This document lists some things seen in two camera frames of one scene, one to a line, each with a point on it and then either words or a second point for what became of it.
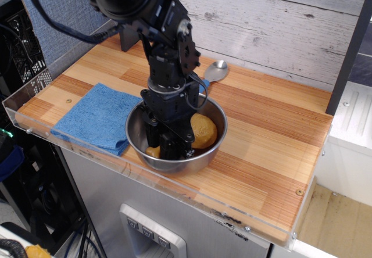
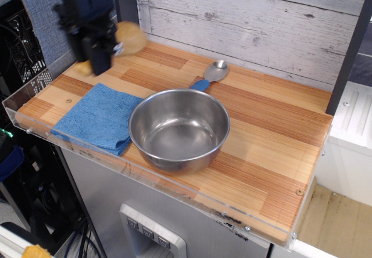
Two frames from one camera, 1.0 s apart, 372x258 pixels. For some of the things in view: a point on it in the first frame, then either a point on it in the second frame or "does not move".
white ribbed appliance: x=345 y=165 does not move
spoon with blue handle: x=214 y=71 does not move
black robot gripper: x=171 y=109 to x=87 y=9
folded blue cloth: x=97 y=118 does not move
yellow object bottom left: x=36 y=251 does not move
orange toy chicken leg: x=205 y=132 to x=132 y=38
